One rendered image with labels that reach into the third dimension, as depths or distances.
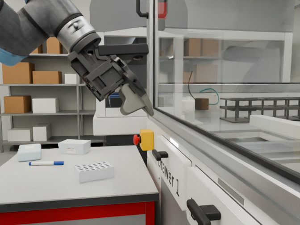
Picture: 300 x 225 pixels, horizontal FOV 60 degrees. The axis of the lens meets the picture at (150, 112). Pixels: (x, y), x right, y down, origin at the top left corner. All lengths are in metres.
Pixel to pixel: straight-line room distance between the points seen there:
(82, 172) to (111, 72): 0.46
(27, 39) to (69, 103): 4.35
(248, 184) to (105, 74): 0.34
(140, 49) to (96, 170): 0.49
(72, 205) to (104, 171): 0.17
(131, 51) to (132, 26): 0.91
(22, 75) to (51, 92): 0.62
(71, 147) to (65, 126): 3.70
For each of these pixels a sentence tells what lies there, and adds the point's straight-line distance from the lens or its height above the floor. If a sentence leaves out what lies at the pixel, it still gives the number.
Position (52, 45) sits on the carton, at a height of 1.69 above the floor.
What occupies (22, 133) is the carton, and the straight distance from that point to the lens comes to 4.77.
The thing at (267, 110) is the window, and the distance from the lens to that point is 0.34.
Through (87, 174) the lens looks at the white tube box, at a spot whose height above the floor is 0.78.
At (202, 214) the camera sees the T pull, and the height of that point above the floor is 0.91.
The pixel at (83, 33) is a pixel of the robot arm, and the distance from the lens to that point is 0.56.
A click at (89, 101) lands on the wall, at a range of 4.88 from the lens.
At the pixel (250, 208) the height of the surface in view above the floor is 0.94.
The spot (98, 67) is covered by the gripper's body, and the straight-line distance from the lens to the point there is 0.54.
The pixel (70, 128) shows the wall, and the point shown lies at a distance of 4.97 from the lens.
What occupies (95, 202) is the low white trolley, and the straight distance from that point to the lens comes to 0.83.
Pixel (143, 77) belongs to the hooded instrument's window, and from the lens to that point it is 1.49.
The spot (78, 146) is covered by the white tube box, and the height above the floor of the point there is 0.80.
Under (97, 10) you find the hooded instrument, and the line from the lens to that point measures 1.50.
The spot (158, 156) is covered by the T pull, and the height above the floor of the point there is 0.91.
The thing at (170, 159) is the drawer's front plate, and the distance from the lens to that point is 0.67.
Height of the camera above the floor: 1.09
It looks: 6 degrees down
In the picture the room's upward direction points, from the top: straight up
